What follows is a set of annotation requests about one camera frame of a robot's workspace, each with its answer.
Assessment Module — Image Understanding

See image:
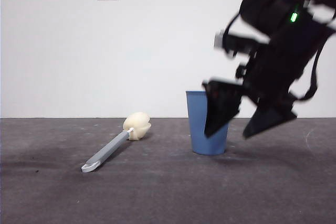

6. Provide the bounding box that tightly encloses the blue ribbed plastic cup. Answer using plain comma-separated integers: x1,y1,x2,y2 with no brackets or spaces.
185,90,233,156

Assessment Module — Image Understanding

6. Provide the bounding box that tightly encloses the grey-handled sponge cup brush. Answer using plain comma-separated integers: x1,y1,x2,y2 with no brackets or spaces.
80,111,152,174

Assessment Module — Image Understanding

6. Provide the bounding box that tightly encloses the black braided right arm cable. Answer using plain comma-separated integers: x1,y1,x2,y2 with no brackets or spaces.
295,42,325,102

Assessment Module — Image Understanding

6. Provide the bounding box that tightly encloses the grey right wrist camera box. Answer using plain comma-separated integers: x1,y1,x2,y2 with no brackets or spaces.
214,30,260,57

